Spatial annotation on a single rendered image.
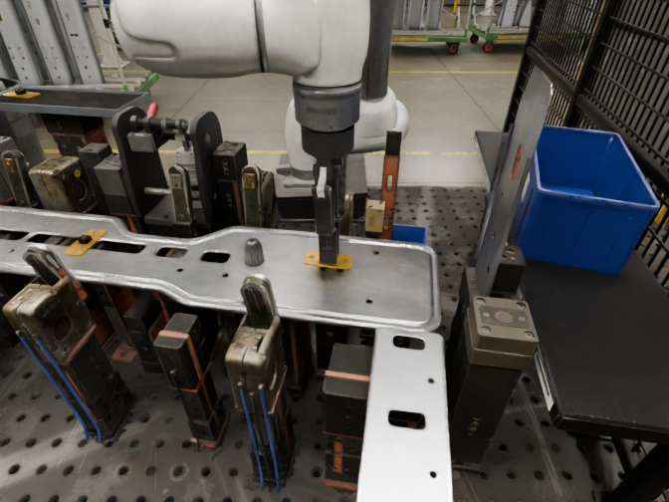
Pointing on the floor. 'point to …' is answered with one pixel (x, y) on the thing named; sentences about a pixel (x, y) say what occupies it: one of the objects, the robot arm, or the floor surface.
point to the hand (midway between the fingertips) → (329, 241)
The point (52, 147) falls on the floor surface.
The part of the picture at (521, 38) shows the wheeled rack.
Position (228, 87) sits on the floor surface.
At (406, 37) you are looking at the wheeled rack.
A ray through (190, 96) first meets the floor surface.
